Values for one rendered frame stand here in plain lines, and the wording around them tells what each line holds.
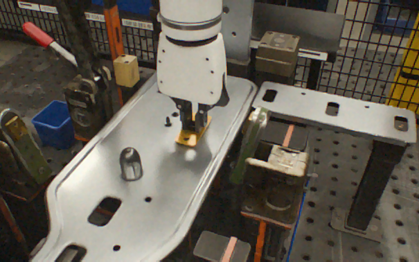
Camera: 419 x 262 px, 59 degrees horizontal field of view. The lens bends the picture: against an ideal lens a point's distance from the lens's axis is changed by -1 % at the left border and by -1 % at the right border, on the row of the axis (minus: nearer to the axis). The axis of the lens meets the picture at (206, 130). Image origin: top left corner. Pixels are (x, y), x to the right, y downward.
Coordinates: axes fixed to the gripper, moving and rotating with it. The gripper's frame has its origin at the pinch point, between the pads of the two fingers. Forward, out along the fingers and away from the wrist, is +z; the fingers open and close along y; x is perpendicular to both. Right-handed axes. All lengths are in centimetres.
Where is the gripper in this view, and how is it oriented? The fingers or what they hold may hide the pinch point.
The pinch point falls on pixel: (193, 117)
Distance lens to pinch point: 63.3
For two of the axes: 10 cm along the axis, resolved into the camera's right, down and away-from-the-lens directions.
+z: 0.0, 7.7, 6.4
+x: 3.6, -6.0, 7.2
